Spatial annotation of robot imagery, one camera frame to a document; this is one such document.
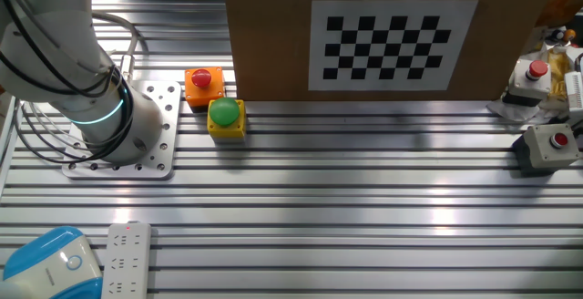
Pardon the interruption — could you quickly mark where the white ribbed object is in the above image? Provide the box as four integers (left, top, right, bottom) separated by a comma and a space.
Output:
564, 70, 583, 120

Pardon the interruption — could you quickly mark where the brown cardboard board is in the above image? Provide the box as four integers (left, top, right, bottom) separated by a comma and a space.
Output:
221, 0, 559, 103

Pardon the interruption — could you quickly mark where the white box large red button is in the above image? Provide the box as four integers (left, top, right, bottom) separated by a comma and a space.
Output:
500, 58, 553, 108

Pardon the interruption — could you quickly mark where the clear plastic wrap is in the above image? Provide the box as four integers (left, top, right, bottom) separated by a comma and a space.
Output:
486, 92, 543, 123

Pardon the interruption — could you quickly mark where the yellow plastic bag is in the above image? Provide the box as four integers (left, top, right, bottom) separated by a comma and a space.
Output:
546, 46, 571, 101

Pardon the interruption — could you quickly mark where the yellow box green button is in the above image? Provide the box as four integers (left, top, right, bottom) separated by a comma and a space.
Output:
207, 98, 248, 142

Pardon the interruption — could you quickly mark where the orange box red button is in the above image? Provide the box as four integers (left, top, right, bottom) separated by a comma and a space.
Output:
184, 66, 227, 111

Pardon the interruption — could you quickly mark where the grey box small red button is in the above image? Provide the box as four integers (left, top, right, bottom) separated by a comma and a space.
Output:
512, 123, 582, 175

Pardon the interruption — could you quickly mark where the white power strip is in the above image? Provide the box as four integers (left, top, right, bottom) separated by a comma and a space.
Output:
100, 221, 152, 299

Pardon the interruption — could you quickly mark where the blue and white device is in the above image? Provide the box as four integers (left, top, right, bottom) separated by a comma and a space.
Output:
0, 225, 104, 299

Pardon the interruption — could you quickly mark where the grey cable with metal connector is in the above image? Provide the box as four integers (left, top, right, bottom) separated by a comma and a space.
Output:
90, 11, 140, 85

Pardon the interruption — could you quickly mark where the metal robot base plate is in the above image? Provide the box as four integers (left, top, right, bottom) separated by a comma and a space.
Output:
62, 79, 182, 180

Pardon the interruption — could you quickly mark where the black cable bundle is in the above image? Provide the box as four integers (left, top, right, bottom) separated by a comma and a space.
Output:
0, 0, 136, 164

